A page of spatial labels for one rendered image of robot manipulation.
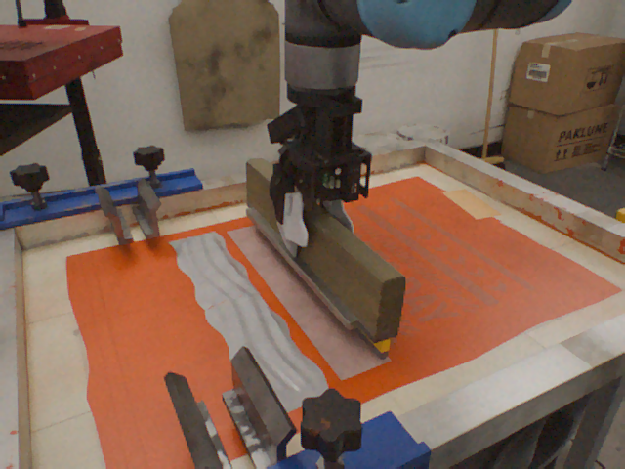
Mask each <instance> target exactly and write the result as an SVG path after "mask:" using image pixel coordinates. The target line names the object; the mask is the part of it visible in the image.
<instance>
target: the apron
mask: <svg viewBox="0 0 625 469"><path fill-rule="evenodd" d="M169 23H170V30H171V36H172V43H173V49H174V56H175V64H176V71H177V78H178V85H179V93H180V101H181V108H182V116H183V124H184V131H186V130H191V129H205V128H213V127H218V126H223V125H228V124H254V123H257V122H259V121H261V120H265V119H276V118H278V117H279V116H280V94H281V71H280V52H279V18H278V11H277V10H276V9H275V8H274V5H273V4H271V3H270V1H269V0H183V1H182V2H181V3H180V4H179V5H178V6H177V7H176V8H175V7H174V8H173V12H172V14H171V15H170V18H169Z"/></svg>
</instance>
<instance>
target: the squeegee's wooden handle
mask: <svg viewBox="0 0 625 469"><path fill-rule="evenodd" d="M245 167H246V206H247V207H248V208H254V209H255V210H256V211H257V212H258V213H259V214H260V215H261V216H262V217H263V218H264V219H266V221H267V222H268V223H269V224H270V225H271V226H272V227H273V228H274V229H275V230H276V231H277V232H278V233H279V234H280V236H281V237H282V235H281V232H280V229H279V226H278V223H277V220H276V219H275V216H274V212H273V208H272V205H271V198H270V184H271V177H272V174H273V166H272V165H271V164H269V163H267V162H266V161H265V160H264V159H263V158H261V157H259V158H251V159H248V160H247V161H246V163H245ZM303 221H304V224H305V226H306V229H307V232H308V235H309V241H308V245H307V247H302V246H300V245H299V252H298V255H299V256H300V257H301V258H302V259H303V260H304V261H305V262H306V263H307V264H308V265H309V266H310V268H311V269H312V270H313V271H314V272H315V273H316V274H317V275H318V276H319V277H320V278H321V279H322V280H323V281H324V282H325V284H326V285H327V286H328V287H329V288H330V289H331V290H332V291H333V292H334V293H335V294H336V295H337V296H338V297H339V298H340V300H341V301H342V302H343V303H344V304H345V305H346V306H347V307H348V308H349V309H350V310H351V311H352V312H353V313H354V315H355V316H356V317H357V319H358V328H359V329H360V330H361V331H362V332H363V333H364V334H365V335H366V336H367V338H368V339H369V340H370V341H371V342H372V343H374V344H375V343H378V342H381V341H384V340H387V339H390V338H393V337H396V336H398V332H399V326H400V320H401V314H402V306H403V300H404V294H405V288H406V277H405V276H404V275H403V274H402V273H401V272H400V271H398V270H397V269H396V268H395V267H394V266H392V265H391V264H389V263H388V262H387V261H385V260H384V259H383V258H382V257H381V256H379V255H378V254H377V253H376V252H375V251H373V250H372V249H371V248H370V247H369V246H367V245H366V244H365V243H364V242H363V241H361V240H360V239H359V238H358V237H357V236H355V235H354V234H353V233H352V232H350V231H349V230H348V229H347V228H346V227H344V226H343V225H342V224H341V223H339V222H338V221H337V220H336V219H335V218H333V217H332V216H331V215H330V214H329V213H327V212H326V211H325V210H324V209H323V208H321V207H320V206H319V205H318V204H315V205H314V211H311V210H310V209H309V208H308V207H307V206H306V205H305V206H304V210H303Z"/></svg>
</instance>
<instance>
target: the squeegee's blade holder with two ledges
mask: <svg viewBox="0 0 625 469"><path fill-rule="evenodd" d="M245 214H246V216H247V217H248V219H249V220H250V221H251V222H252V223H253V224H254V225H255V226H256V228H257V229H258V230H259V231H260V232H261V233H262V234H263V236H265V237H266V238H267V239H268V240H269V241H270V242H271V244H272V245H273V246H274V247H275V248H276V249H277V250H278V252H279V253H280V254H281V255H282V256H283V257H284V258H285V259H286V261H287V262H288V263H289V264H290V265H291V266H292V267H293V269H294V270H295V271H296V272H297V273H298V274H299V275H300V276H301V278H302V279H303V280H304V281H305V282H306V283H307V284H308V286H309V287H310V288H311V289H312V290H313V291H314V292H315V294H316V295H317V296H318V297H319V298H320V299H321V300H322V302H323V303H324V304H325V305H326V306H327V307H328V308H329V309H330V311H331V312H332V313H333V314H334V315H335V316H336V317H337V318H338V320H339V321H340V323H341V324H342V325H343V326H344V327H345V329H346V330H353V329H356V328H358V319H357V317H356V316H355V315H354V313H353V312H352V311H351V310H350V309H349V308H348V307H347V306H346V305H345V304H344V303H343V302H342V301H341V300H340V298H339V297H338V296H337V295H336V294H335V293H334V292H333V291H332V290H331V289H330V288H329V287H328V286H327V285H326V284H325V282H324V281H323V280H322V279H321V278H320V277H319V276H318V275H317V274H316V273H315V272H314V271H313V270H312V269H311V268H310V266H309V265H308V264H307V263H306V262H305V261H304V260H303V259H302V258H301V257H300V256H299V255H298V257H295V258H294V256H293V255H292V254H291V253H290V251H289V250H288V248H287V247H286V245H285V243H284V241H283V238H282V237H281V236H280V234H279V233H278V232H277V231H276V230H275V229H274V228H273V227H272V226H271V225H270V224H269V223H268V222H267V221H266V219H264V218H263V217H262V216H261V215H260V214H259V213H258V212H257V211H256V210H255V209H254V208H248V209H246V210H245Z"/></svg>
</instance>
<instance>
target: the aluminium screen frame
mask: <svg viewBox="0 0 625 469"><path fill-rule="evenodd" d="M365 150H367V151H368V152H370V153H371V165H370V174H374V173H378V172H383V171H389V170H393V169H397V168H401V167H406V166H410V165H415V164H419V163H425V164H427V165H429V166H431V167H432V168H434V169H436V170H437V171H439V172H441V173H443V174H445V175H447V176H450V177H452V178H454V179H456V180H458V181H460V182H462V183H464V184H465V185H467V186H469V187H471V188H473V189H475V190H477V191H479V192H482V193H484V194H486V195H488V196H490V197H492V198H494V199H495V200H498V201H500V202H502V203H504V204H506V205H508V206H510V207H512V208H514V209H516V210H518V212H520V213H521V214H523V215H525V216H527V217H528V218H530V219H532V220H535V221H537V222H539V223H541V224H543V225H545V226H547V227H549V228H551V229H553V230H555V231H557V232H559V233H561V234H562V235H566V236H568V237H570V238H572V239H574V240H576V241H578V242H580V243H582V244H584V245H586V246H588V247H590V248H593V249H595V250H596V251H598V252H600V253H602V254H603V255H605V256H607V257H609V258H611V259H613V260H615V261H618V262H620V264H622V265H624V266H625V224H624V223H622V222H618V221H616V220H614V219H612V218H609V217H607V216H606V215H604V213H602V212H599V211H597V210H595V209H592V208H589V207H587V206H585V205H583V204H580V203H578V202H576V201H574V200H571V199H569V198H567V197H565V196H562V195H559V194H557V193H555V192H551V191H549V190H547V189H545V188H542V187H540V186H538V185H536V184H533V183H530V182H528V181H527V180H525V179H522V178H520V177H518V176H516V175H513V174H511V173H509V172H507V171H504V170H502V169H500V168H498V167H495V166H492V165H490V164H488V163H486V162H483V161H481V160H479V159H477V158H474V157H472V156H470V155H468V154H465V153H463V152H462V151H460V150H457V149H454V148H452V147H450V146H447V145H445V144H442V143H440V142H437V141H435V140H433V139H431V138H428V137H427V138H422V139H417V140H412V141H407V142H401V143H396V144H391V145H386V146H381V147H376V148H370V149H365ZM201 182H202V183H203V187H204V188H203V189H200V190H195V191H190V192H180V193H175V194H170V195H165V196H160V197H158V198H159V200H160V202H161V204H162V205H161V206H160V208H159V209H158V210H157V211H156V217H157V221H162V220H166V219H171V218H175V217H180V216H186V215H189V214H194V213H198V212H203V211H208V210H212V209H217V208H221V207H226V206H230V205H235V204H239V203H243V202H246V172H243V173H237V174H232V175H227V176H223V177H218V178H213V179H207V180H202V181H201ZM111 231H113V228H112V225H111V223H110V221H109V219H108V218H107V217H105V216H104V212H103V210H102V209H101V210H96V211H91V212H86V213H80V214H75V215H70V216H65V217H60V218H56V219H51V220H45V221H40V222H35V223H30V224H25V225H20V226H15V227H10V228H5V229H0V469H32V459H31V439H30V421H29V400H28V382H27V362H26V343H25V334H26V324H25V304H24V285H23V265H22V251H23V250H25V249H29V248H33V247H38V246H43V245H47V244H53V243H57V242H62V241H67V240H71V239H76V238H79V237H84V236H90V235H98V234H102V233H107V232H111ZM623 374H625V314H623V315H621V316H619V317H617V318H615V319H612V320H608V321H606V322H604V323H602V324H600V325H597V326H595V327H593V328H591V329H589V330H587V331H584V332H581V333H579V334H577V335H575V336H573V337H571V338H568V339H566V340H564V341H562V342H561V343H559V344H556V345H554V346H551V347H549V348H547V349H545V350H543V351H540V352H538V353H536V354H534V355H532V356H530V357H528V358H525V359H523V360H521V361H519V362H516V363H512V364H510V365H508V366H506V367H504V368H502V369H500V370H497V371H495V372H493V373H491V374H489V375H487V376H484V377H483V378H481V379H479V380H477V381H475V382H473V383H469V384H467V385H465V386H463V387H461V388H459V389H457V390H454V391H452V392H450V393H448V394H446V395H444V396H441V397H439V398H437V399H435V400H433V401H431V402H429V403H426V404H424V405H421V406H419V407H416V408H413V409H411V410H409V411H407V412H406V413H404V414H402V415H399V416H397V417H396V418H397V420H398V421H399V422H400V424H401V425H402V426H403V427H404V428H405V430H406V431H407V432H408V433H410V434H411V436H412V437H413V438H414V439H415V440H416V442H417V443H420V442H423V441H424V442H425V443H426V444H427V445H428V446H429V447H430V449H431V457H430V462H429V468H428V469H447V468H449V467H451V466H453V465H455V464H457V463H458V462H460V461H462V460H464V459H466V458H468V457H469V456H471V455H473V454H475V453H477V452H479V451H481V450H482V449H484V448H487V447H489V446H492V445H494V444H495V443H497V442H499V441H501V440H503V439H505V438H506V437H508V436H510V435H512V434H514V433H516V432H518V430H520V429H522V428H524V427H526V426H528V425H529V424H532V423H534V422H536V421H538V420H540V419H542V418H543V417H545V416H547V415H549V414H551V413H553V411H554V410H556V409H558V408H560V407H562V406H564V405H566V404H569V403H571V402H573V401H575V400H577V399H578V398H580V397H582V396H584V395H586V394H588V393H590V392H591V391H593V390H595V389H597V388H599V387H602V386H603V385H604V384H606V383H608V382H610V381H612V380H614V379H615V378H617V377H619V376H621V375H623Z"/></svg>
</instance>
